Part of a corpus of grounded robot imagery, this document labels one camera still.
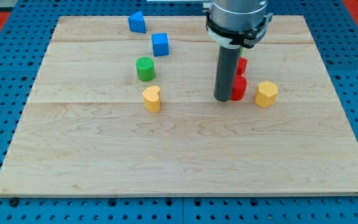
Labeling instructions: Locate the black clamp ring mount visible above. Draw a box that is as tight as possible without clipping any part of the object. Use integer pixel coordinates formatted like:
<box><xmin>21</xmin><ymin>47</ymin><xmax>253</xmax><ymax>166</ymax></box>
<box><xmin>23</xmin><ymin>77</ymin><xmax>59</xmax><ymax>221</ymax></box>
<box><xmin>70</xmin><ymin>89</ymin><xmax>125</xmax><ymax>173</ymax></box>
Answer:
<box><xmin>206</xmin><ymin>13</ymin><xmax>273</xmax><ymax>49</ymax></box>

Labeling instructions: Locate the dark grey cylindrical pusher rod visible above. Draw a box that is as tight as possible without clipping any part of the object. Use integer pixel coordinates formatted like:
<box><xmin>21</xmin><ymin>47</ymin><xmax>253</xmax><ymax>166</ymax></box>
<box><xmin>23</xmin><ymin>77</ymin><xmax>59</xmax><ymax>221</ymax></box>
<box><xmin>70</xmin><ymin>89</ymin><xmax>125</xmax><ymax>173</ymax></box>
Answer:
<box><xmin>214</xmin><ymin>46</ymin><xmax>241</xmax><ymax>101</ymax></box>

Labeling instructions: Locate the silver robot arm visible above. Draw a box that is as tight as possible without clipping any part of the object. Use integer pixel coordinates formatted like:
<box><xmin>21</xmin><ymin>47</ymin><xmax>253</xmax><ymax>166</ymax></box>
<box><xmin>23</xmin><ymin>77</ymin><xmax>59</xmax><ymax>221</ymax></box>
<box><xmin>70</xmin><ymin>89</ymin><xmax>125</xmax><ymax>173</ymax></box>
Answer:
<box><xmin>203</xmin><ymin>0</ymin><xmax>273</xmax><ymax>101</ymax></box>

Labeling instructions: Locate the red block behind rod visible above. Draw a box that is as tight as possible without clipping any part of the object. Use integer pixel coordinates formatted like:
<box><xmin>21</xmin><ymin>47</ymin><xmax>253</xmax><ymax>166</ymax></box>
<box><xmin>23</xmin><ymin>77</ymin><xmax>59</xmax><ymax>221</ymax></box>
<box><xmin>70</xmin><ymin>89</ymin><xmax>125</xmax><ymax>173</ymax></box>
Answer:
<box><xmin>236</xmin><ymin>57</ymin><xmax>248</xmax><ymax>75</ymax></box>

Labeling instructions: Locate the red cylinder block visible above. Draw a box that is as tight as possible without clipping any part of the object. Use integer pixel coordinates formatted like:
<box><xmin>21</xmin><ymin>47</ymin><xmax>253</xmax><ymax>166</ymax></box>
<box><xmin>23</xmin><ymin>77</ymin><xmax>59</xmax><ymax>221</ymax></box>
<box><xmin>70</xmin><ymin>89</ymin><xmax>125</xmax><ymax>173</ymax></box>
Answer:
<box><xmin>231</xmin><ymin>75</ymin><xmax>247</xmax><ymax>101</ymax></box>

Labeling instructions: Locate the yellow hexagon block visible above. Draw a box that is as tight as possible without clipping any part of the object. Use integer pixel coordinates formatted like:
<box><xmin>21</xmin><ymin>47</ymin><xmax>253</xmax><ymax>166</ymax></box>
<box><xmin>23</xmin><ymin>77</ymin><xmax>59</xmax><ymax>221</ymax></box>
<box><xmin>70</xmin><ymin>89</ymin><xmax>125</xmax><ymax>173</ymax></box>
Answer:
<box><xmin>254</xmin><ymin>81</ymin><xmax>278</xmax><ymax>108</ymax></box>

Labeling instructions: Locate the blue cube block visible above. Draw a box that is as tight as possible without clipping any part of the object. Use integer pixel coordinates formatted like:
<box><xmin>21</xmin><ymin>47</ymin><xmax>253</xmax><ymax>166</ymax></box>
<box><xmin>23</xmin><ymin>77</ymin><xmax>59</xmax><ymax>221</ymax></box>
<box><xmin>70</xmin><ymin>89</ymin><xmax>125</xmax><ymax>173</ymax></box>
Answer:
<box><xmin>151</xmin><ymin>33</ymin><xmax>169</xmax><ymax>57</ymax></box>

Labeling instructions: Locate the green cylinder block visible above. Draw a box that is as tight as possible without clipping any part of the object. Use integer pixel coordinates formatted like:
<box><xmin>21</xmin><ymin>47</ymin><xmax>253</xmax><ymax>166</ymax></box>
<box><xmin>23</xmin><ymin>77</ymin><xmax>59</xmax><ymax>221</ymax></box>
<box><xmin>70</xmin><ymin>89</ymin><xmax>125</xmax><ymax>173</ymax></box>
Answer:
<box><xmin>135</xmin><ymin>57</ymin><xmax>155</xmax><ymax>82</ymax></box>

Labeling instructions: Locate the yellow heart block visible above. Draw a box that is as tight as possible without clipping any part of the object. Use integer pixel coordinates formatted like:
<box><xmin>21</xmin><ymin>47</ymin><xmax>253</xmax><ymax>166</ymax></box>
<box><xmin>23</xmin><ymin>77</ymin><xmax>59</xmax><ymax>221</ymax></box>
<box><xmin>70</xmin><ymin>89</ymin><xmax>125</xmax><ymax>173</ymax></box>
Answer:
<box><xmin>142</xmin><ymin>85</ymin><xmax>161</xmax><ymax>113</ymax></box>

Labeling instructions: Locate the blue triangular prism block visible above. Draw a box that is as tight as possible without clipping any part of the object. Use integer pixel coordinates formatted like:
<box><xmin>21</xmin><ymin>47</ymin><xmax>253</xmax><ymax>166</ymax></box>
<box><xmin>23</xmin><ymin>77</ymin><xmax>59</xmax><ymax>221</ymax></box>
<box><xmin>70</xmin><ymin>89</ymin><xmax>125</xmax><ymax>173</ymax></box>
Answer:
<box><xmin>127</xmin><ymin>11</ymin><xmax>147</xmax><ymax>34</ymax></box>

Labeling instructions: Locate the wooden board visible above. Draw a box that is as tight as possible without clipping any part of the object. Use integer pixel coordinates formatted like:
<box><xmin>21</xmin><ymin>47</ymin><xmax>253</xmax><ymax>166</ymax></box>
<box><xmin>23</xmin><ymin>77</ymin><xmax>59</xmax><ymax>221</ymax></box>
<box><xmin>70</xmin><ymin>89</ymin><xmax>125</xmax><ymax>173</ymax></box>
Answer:
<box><xmin>0</xmin><ymin>16</ymin><xmax>358</xmax><ymax>198</ymax></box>

